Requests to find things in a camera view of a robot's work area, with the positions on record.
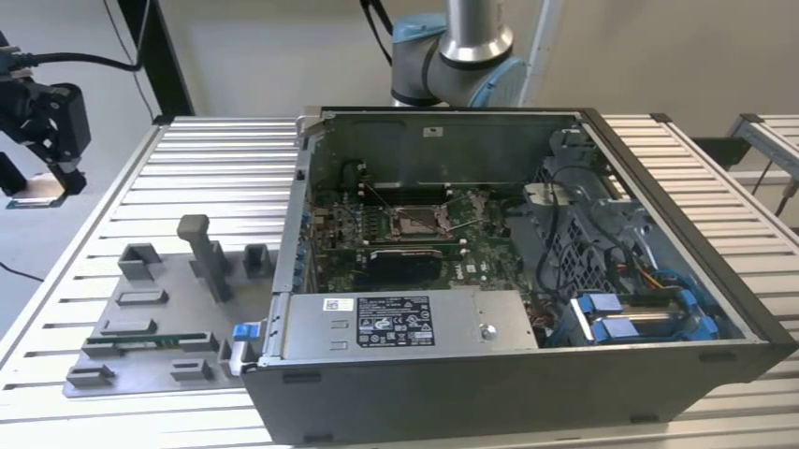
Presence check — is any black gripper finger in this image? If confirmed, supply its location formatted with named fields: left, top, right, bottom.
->
left=43, top=83, right=92, bottom=196
left=0, top=152, right=28, bottom=197

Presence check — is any silver CPU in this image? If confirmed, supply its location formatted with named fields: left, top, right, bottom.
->
left=5, top=173, right=68, bottom=210

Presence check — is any black RAM slot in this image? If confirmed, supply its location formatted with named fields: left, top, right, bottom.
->
left=361, top=185, right=451, bottom=196
left=361, top=195, right=451, bottom=207
left=367, top=237, right=467, bottom=249

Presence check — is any CPU socket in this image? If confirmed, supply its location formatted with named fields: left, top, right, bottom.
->
left=387, top=205, right=441, bottom=242

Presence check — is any grey parts rack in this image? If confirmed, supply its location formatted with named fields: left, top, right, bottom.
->
left=61, top=213, right=280, bottom=398

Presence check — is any green RAM stick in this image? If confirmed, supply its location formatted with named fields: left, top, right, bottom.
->
left=87, top=332, right=207, bottom=350

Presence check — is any blue disk carrier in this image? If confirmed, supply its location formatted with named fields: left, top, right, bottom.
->
left=589, top=313, right=720, bottom=347
left=227, top=320, right=263, bottom=378
left=571, top=288, right=704, bottom=319

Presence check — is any black graphics card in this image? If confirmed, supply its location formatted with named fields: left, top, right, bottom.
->
left=364, top=249, right=445, bottom=290

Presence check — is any black power supply label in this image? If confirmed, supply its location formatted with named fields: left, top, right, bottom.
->
left=355, top=294, right=437, bottom=348

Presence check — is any green motherboard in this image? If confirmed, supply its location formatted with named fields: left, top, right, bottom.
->
left=308, top=181, right=544, bottom=338

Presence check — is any silver power supply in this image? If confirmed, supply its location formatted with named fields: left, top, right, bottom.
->
left=277, top=289, right=541, bottom=364

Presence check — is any black PC case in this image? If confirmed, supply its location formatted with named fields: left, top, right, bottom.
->
left=240, top=105, right=790, bottom=445

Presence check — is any grey metal drive cage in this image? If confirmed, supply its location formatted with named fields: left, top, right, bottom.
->
left=508, top=125, right=750, bottom=350

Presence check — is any aluminium side table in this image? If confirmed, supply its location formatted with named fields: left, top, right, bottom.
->
left=727, top=111, right=799, bottom=235

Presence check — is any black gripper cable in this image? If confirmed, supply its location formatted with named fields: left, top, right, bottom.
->
left=0, top=0, right=157, bottom=74

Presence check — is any black frame post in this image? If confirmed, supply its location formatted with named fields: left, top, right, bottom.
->
left=117, top=0, right=196, bottom=117

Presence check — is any black floor cable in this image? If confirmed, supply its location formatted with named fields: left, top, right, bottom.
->
left=0, top=260, right=47, bottom=282

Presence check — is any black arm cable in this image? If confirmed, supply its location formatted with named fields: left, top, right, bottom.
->
left=359, top=0, right=396, bottom=66

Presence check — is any metal socket cover frame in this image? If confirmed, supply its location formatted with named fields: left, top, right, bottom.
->
left=439, top=194, right=483, bottom=233

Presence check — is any black case cable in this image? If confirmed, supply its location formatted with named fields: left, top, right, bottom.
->
left=536, top=166, right=632, bottom=305

